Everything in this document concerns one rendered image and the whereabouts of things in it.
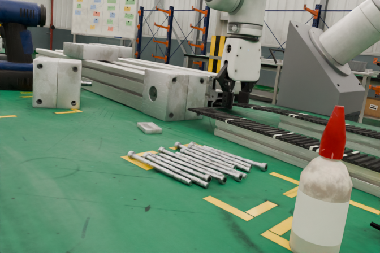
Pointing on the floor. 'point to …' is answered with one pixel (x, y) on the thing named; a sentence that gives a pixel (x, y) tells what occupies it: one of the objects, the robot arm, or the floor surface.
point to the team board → (105, 10)
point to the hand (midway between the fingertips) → (235, 100)
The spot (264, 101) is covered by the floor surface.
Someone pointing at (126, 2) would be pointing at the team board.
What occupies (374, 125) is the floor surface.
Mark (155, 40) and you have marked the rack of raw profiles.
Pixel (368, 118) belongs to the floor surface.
